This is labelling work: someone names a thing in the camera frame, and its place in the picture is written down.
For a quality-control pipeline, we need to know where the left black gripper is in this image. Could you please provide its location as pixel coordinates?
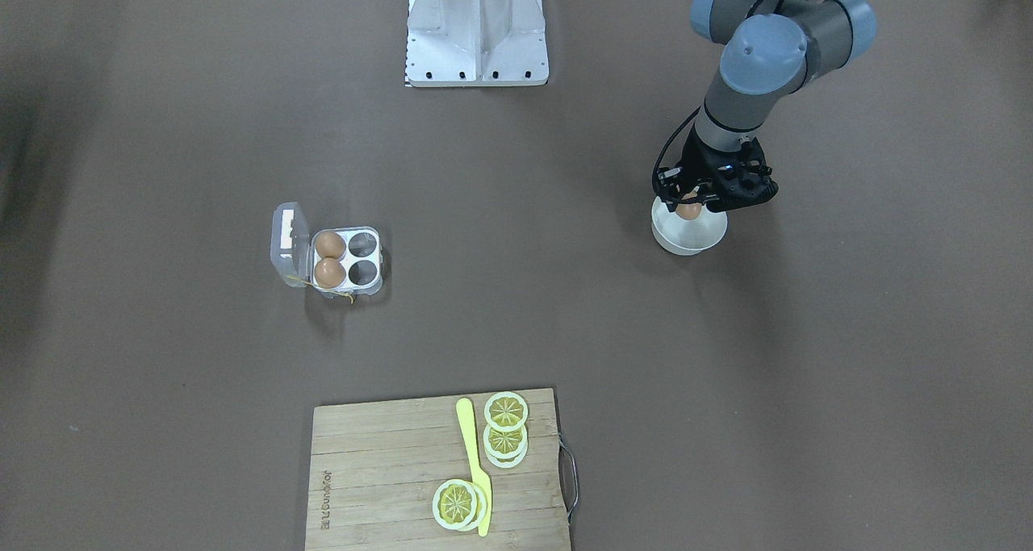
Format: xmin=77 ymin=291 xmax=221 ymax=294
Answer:
xmin=655 ymin=128 xmax=779 ymax=213

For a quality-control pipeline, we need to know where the brown egg from bowl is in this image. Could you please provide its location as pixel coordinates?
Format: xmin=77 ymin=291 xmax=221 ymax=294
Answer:
xmin=674 ymin=204 xmax=705 ymax=221

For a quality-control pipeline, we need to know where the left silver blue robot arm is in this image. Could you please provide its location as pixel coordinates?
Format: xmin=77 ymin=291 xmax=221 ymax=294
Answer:
xmin=650 ymin=0 xmax=877 ymax=213

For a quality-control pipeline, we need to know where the clear plastic egg box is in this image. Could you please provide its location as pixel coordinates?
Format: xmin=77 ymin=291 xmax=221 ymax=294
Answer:
xmin=269 ymin=202 xmax=384 ymax=298

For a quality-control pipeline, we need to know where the brown egg in box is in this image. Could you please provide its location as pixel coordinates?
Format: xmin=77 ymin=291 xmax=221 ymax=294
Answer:
xmin=313 ymin=257 xmax=347 ymax=289
xmin=314 ymin=229 xmax=347 ymax=261

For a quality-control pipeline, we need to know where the white ceramic bowl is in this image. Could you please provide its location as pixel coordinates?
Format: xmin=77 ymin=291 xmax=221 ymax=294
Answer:
xmin=650 ymin=198 xmax=728 ymax=256

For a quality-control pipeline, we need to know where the lemon slice toy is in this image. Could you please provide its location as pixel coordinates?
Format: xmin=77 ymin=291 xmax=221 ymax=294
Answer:
xmin=483 ymin=426 xmax=529 ymax=469
xmin=431 ymin=478 xmax=488 ymax=532
xmin=483 ymin=390 xmax=530 ymax=432

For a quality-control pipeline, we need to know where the yellow plastic knife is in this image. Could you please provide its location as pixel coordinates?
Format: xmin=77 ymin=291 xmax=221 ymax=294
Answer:
xmin=455 ymin=397 xmax=493 ymax=537

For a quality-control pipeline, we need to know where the bamboo cutting board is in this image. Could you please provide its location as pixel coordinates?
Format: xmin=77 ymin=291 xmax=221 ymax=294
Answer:
xmin=305 ymin=388 xmax=578 ymax=550

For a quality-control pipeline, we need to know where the black camera cable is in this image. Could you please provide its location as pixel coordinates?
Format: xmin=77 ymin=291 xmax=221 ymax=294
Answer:
xmin=652 ymin=106 xmax=701 ymax=189

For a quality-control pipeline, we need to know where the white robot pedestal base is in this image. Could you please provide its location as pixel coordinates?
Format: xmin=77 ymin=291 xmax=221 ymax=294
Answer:
xmin=404 ymin=0 xmax=550 ymax=88

